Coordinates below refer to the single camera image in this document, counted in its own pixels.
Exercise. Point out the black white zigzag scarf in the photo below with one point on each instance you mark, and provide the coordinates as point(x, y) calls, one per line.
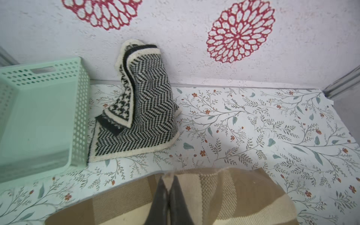
point(142, 119)

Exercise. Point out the mint green plastic basket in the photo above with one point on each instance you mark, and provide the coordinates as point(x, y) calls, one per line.
point(44, 115)

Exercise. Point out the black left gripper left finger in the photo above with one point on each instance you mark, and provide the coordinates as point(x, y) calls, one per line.
point(160, 206)

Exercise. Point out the brown beige plaid scarf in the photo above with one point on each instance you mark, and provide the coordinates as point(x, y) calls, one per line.
point(214, 196)

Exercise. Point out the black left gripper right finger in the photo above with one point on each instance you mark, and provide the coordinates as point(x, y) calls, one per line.
point(179, 214)

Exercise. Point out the aluminium corner frame post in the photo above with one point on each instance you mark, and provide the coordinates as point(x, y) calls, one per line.
point(343, 84)

